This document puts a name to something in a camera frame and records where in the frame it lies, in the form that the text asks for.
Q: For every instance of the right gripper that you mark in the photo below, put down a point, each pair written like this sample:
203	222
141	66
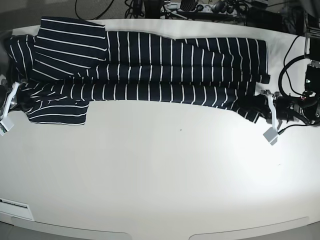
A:
4	95

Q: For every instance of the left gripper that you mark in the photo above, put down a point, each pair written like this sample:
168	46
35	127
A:
286	110

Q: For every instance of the navy white striped T-shirt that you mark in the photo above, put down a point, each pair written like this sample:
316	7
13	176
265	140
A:
72	62

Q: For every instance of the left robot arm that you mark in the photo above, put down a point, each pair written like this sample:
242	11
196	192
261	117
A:
305	108

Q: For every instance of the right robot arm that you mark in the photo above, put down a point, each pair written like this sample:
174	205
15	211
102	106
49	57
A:
5	59

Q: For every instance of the black equipment box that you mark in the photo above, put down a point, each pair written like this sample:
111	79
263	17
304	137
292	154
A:
263	19

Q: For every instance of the white label sticker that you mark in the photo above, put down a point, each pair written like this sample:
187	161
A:
16	209

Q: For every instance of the white power strip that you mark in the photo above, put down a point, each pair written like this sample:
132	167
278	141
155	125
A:
201	7

